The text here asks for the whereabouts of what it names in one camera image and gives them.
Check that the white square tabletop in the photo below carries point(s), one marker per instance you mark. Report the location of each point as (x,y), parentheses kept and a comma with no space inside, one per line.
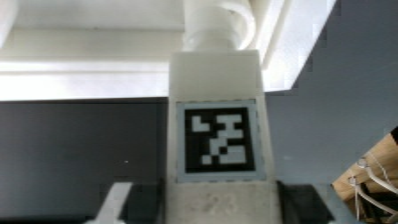
(85,47)

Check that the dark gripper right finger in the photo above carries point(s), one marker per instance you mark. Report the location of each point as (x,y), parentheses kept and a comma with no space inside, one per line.
(302,207)

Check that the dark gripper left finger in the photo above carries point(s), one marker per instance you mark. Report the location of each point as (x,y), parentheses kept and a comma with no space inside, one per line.
(129,205)

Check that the white table leg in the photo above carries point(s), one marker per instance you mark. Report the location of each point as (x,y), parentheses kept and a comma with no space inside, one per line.
(220,186)

